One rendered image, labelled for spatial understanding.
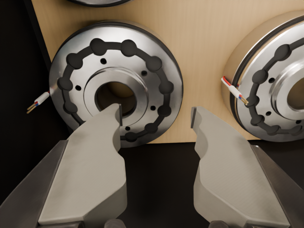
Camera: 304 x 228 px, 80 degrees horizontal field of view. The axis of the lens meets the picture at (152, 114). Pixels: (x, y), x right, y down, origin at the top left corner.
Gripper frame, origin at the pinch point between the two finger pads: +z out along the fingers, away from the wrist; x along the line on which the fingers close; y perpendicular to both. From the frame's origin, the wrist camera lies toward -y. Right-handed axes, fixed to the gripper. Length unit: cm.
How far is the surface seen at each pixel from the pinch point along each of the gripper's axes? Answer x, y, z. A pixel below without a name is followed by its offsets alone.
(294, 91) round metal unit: 12.2, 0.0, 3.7
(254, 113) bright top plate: 8.1, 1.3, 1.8
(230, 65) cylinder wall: 6.0, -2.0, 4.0
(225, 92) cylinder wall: 6.1, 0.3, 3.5
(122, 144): -2.8, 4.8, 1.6
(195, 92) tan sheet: 3.8, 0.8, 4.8
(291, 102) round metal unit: 11.3, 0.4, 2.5
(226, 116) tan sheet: 7.4, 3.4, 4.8
